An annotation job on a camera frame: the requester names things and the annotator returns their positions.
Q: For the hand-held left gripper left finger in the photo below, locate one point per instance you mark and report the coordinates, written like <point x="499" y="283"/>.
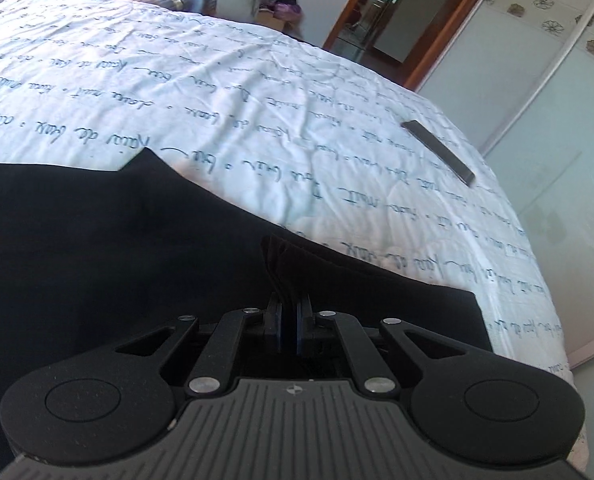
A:
<point x="276" y="321"/>

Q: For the purple cloth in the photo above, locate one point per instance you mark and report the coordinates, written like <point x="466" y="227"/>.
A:
<point x="287" y="10"/>

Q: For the bed with script-print sheet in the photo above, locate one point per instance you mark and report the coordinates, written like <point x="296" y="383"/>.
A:
<point x="227" y="85"/>

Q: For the white wardrobe with flower decals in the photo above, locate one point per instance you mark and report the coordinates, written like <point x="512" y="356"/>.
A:
<point x="552" y="110"/>

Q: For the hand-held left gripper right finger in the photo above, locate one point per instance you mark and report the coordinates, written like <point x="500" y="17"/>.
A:
<point x="304" y="321"/>

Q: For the brown wooden door frame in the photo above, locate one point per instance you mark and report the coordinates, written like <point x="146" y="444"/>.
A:
<point x="347" y="25"/>

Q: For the dark flat remote control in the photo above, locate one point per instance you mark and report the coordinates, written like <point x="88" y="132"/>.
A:
<point x="439" y="152"/>

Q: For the black pants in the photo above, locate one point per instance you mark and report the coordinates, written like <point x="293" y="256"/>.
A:
<point x="102" y="260"/>

